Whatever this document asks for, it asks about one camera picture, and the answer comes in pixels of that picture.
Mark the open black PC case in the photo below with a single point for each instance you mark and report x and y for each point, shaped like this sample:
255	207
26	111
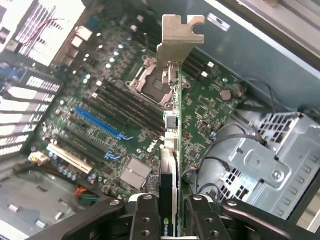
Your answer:
250	50

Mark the green motherboard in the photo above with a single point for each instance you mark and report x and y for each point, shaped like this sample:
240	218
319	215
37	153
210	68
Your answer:
205	112

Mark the CPU socket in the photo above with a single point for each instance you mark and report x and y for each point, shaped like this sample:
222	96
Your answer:
145	82

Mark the perforated silver drive cage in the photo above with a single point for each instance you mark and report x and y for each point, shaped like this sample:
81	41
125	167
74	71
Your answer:
262	162

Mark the white expansion slot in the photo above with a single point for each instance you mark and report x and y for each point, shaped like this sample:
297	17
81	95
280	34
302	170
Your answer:
70	158

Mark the black RAM slot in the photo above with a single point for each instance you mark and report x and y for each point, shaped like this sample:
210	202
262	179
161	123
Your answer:
125	115
125	107
125	123
125	100

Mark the white case sticker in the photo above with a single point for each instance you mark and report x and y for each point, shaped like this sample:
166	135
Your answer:
218	22

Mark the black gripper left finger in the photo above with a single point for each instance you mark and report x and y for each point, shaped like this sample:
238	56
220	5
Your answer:
146	220

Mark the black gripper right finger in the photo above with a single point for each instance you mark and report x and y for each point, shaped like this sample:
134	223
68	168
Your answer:
205	222

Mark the silver chipset heatsink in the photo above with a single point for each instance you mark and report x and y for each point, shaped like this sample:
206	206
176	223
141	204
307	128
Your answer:
136	172

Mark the coin cell battery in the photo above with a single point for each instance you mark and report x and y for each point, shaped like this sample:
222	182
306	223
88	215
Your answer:
225	95

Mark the long blue expansion slot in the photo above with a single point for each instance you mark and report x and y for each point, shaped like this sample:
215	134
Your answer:
96	122

